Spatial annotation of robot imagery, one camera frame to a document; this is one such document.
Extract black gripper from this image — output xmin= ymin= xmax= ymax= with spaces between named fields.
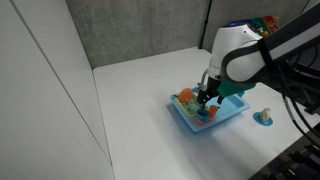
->
xmin=196 ymin=75 xmax=225 ymax=111

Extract blue toy mug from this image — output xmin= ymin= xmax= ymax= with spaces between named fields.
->
xmin=195 ymin=108 xmax=210 ymax=123

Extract light blue toy sink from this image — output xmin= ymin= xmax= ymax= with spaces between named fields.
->
xmin=169 ymin=87 xmax=251 ymax=134

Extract orange toy tumbler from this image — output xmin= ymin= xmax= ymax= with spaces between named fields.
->
xmin=207 ymin=104 xmax=219 ymax=120

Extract yellow toy dish rack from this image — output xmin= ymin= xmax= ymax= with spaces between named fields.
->
xmin=175 ymin=96 xmax=202 ymax=118

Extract orange toy plate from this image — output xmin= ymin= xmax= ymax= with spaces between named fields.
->
xmin=178 ymin=87 xmax=195 ymax=104

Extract gray toy faucet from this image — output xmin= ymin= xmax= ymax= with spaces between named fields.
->
xmin=197 ymin=69 xmax=210 ymax=93

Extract round blue toy plate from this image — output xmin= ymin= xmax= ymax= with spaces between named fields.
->
xmin=252 ymin=111 xmax=274 ymax=127

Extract cream toy food piece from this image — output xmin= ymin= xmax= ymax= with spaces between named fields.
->
xmin=260 ymin=107 xmax=272 ymax=122

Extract black stand pole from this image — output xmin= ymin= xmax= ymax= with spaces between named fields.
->
xmin=198 ymin=0 xmax=213 ymax=50

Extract colourful toy shelf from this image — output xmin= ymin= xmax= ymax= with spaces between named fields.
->
xmin=229 ymin=14 xmax=281 ymax=38

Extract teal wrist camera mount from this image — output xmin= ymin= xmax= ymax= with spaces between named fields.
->
xmin=218 ymin=78 xmax=257 ymax=100

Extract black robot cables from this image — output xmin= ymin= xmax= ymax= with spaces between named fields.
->
xmin=276 ymin=46 xmax=320 ymax=149

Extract black equipment frame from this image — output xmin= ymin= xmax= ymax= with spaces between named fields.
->
xmin=248 ymin=123 xmax=320 ymax=180

